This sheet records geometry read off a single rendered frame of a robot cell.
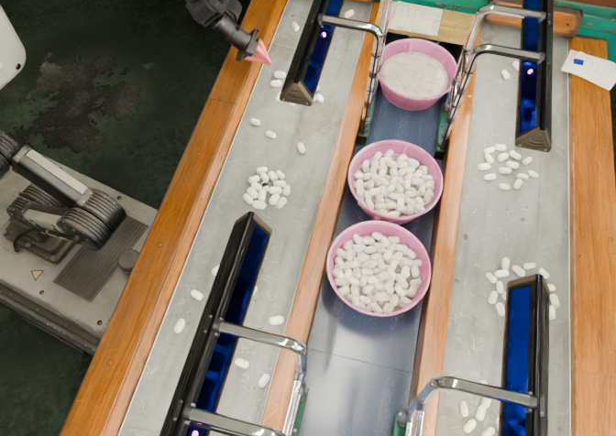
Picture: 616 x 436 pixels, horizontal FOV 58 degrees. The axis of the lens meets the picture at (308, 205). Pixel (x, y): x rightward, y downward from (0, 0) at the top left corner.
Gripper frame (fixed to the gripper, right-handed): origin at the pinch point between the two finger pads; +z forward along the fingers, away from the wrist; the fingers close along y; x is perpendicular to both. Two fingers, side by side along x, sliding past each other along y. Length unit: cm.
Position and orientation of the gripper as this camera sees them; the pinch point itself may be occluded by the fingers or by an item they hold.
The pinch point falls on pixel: (268, 61)
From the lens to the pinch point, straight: 178.0
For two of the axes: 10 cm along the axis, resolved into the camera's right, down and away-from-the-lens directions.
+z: 7.3, 5.0, 4.7
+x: -6.4, 2.6, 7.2
